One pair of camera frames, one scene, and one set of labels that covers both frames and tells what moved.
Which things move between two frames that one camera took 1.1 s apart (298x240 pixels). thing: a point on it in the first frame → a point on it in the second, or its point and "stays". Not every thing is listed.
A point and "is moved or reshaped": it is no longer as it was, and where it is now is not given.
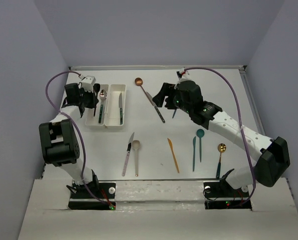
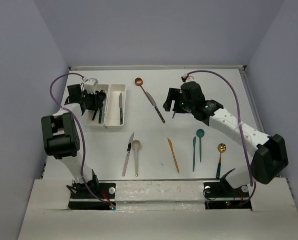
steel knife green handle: (120, 106) stays
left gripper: (94, 100) stays
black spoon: (96, 87) is moved or reshaped
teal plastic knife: (194, 140) stays
